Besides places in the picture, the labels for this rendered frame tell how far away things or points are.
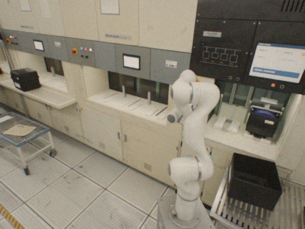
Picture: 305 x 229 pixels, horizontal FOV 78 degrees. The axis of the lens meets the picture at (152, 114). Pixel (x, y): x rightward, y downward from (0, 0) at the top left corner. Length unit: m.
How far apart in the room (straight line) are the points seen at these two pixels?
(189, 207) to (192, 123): 0.49
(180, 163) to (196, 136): 0.16
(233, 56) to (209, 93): 0.62
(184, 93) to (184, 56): 0.73
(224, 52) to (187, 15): 0.37
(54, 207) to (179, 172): 1.72
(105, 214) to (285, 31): 2.13
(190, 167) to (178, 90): 0.37
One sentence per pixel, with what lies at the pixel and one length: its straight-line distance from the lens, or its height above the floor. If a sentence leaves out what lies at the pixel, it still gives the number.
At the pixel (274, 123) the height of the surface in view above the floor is 1.07.
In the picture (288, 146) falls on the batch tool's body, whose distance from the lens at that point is 1.59.
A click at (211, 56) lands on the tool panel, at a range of 1.48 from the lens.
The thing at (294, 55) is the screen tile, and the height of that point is 1.63.
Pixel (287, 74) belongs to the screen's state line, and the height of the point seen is 1.51.
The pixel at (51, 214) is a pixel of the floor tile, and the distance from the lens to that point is 2.39.
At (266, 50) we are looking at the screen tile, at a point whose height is 1.64.
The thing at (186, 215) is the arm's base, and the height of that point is 0.83.
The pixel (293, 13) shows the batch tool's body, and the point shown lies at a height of 1.84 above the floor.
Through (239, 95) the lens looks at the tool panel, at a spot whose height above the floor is 0.99.
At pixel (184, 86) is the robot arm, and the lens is 0.85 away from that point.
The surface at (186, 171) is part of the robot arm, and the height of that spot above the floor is 1.16.
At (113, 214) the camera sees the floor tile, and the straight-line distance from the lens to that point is 2.21.
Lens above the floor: 1.82
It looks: 28 degrees down
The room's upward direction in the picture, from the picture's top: 2 degrees clockwise
